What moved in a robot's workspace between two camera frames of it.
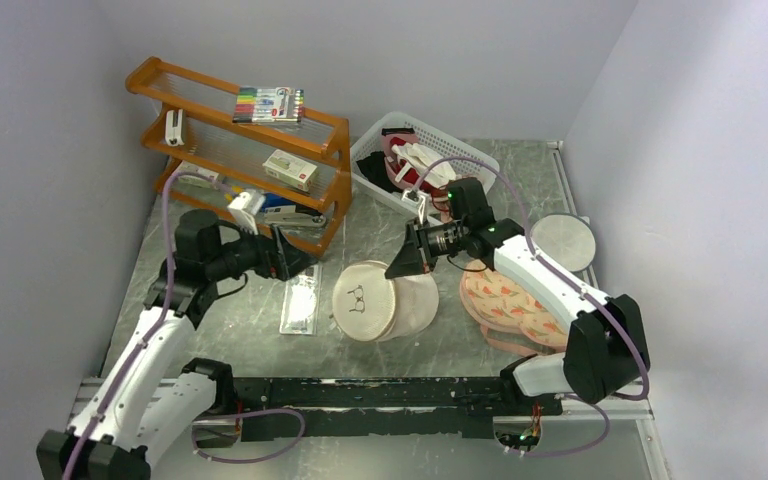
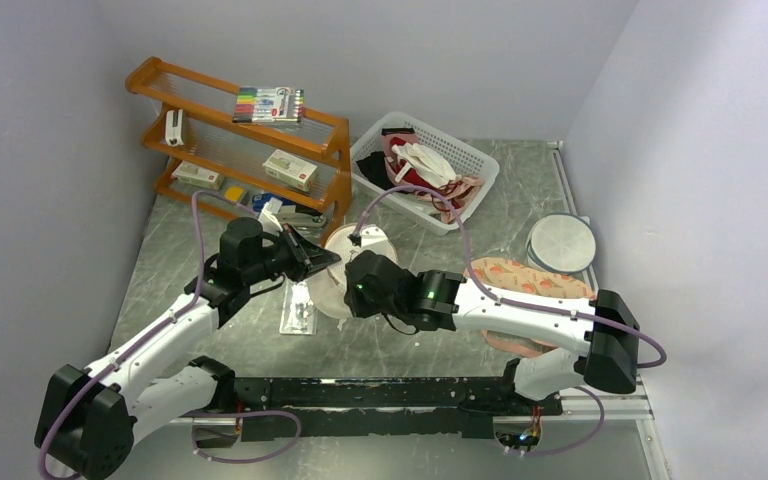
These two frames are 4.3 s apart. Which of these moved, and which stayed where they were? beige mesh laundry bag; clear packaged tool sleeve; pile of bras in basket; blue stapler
Moved: beige mesh laundry bag
Stayed: clear packaged tool sleeve; blue stapler; pile of bras in basket
